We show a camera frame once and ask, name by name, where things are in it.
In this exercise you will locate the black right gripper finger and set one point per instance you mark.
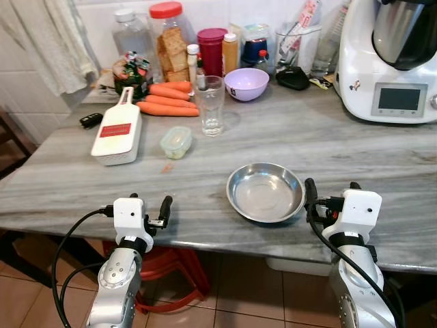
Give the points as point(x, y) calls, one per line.
point(355, 186)
point(312, 198)

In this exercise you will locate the shallow stainless steel bowl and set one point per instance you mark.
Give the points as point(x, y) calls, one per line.
point(265, 193)

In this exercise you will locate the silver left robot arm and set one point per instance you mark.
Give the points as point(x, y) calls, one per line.
point(116, 280)

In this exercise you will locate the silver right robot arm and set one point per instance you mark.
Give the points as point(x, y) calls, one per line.
point(355, 287)

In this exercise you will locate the small orange carrot scrap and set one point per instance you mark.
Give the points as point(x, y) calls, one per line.
point(166, 166)

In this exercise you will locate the red plastic stool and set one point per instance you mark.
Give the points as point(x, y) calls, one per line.
point(177, 270)

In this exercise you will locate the small green-lidded plastic container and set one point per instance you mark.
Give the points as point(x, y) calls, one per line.
point(176, 142)

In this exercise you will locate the white grater with red label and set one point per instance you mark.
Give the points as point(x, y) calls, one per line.
point(116, 133)

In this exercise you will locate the black car key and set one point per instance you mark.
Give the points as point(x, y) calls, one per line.
point(91, 121)

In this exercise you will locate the clear drinking glass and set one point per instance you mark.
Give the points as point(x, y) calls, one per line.
point(210, 109)

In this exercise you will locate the small yellow black packet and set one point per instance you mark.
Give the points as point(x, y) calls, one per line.
point(321, 83)

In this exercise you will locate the white kitchen food processor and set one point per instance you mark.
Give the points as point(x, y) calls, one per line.
point(362, 68)

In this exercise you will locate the black pouch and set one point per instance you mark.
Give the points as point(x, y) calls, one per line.
point(293, 78)

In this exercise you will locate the green snack bag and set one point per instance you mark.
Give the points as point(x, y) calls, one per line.
point(131, 75)

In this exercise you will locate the lilac plastic bowl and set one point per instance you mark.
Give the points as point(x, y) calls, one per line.
point(246, 85)

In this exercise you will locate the small dark sauce bottle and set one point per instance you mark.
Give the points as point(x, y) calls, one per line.
point(201, 80)

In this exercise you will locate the dark wooden chair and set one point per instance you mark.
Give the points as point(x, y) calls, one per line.
point(10, 140)

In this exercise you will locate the clear plastic pitcher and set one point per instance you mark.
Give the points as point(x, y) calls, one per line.
point(300, 58)

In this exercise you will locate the small red-capped bottle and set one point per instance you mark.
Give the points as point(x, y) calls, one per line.
point(263, 63)

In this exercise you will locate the grey translucent plastic sleeve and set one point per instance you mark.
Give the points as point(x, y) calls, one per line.
point(331, 37)

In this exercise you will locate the white-capped seasoning bottle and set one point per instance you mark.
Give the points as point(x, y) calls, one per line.
point(192, 58)

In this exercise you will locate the red-lidded jar of crackers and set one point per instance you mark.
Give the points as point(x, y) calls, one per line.
point(172, 48)

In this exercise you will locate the clear plastic bottle white cap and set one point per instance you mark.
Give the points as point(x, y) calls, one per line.
point(131, 37)

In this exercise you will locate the maroon plastic canister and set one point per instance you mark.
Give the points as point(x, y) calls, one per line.
point(212, 51)

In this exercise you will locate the amber squeeze bottle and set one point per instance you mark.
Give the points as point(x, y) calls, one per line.
point(231, 55)

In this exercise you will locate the blue jar with clear lid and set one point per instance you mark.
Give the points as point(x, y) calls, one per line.
point(254, 39)

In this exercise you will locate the white and red tube pack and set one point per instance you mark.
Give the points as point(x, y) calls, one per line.
point(304, 24)

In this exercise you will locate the pale hanging towel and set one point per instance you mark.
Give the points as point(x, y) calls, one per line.
point(54, 41)

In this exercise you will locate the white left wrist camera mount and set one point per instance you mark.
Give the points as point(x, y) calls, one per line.
point(128, 219)

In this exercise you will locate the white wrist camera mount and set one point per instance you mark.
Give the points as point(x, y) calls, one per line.
point(355, 212)
point(128, 219)

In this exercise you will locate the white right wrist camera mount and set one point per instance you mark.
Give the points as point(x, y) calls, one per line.
point(355, 212)

